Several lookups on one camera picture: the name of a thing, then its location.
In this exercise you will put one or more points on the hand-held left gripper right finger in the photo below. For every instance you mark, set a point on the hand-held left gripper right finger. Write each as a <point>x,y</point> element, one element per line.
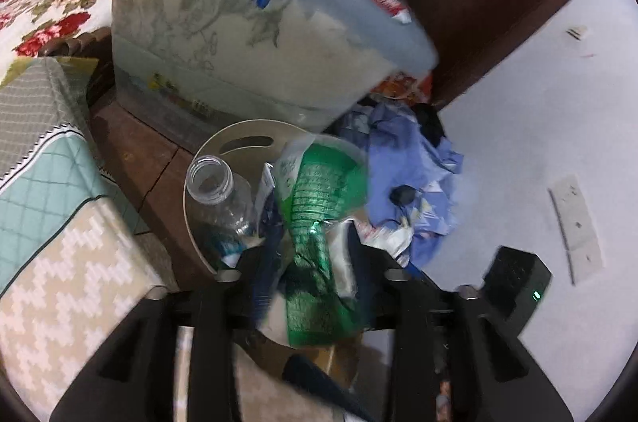
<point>423,352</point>

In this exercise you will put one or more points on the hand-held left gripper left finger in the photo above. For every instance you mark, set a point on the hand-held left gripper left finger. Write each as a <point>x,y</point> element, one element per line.
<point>214,327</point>

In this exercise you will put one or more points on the clear plastic bottle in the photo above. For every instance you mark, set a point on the clear plastic bottle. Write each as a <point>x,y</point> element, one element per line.
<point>224,212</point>

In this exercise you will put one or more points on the silver snack packet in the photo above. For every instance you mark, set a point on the silver snack packet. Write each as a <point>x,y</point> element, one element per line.
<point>269,202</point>

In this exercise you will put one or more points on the green plastic packet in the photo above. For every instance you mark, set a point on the green plastic packet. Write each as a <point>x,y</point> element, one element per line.
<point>314,202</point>

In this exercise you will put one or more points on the beige round bin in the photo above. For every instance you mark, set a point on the beige round bin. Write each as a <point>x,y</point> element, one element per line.
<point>279,128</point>

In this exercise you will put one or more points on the large paper scrap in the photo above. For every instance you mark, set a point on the large paper scrap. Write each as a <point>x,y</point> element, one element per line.
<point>575,227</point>

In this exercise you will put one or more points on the black charger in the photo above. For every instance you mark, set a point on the black charger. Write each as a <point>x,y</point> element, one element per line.
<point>404,195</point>

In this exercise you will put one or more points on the blue printed cloth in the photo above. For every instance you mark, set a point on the blue printed cloth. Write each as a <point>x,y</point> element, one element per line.
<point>428,162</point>

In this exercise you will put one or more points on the orange bag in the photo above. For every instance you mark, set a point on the orange bag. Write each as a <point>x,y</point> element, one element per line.
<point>398,85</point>

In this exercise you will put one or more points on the small paper scrap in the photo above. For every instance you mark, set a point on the small paper scrap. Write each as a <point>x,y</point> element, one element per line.
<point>577,32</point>

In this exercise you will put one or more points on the dark wooden door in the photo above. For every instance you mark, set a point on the dark wooden door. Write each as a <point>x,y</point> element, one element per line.
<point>488,3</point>

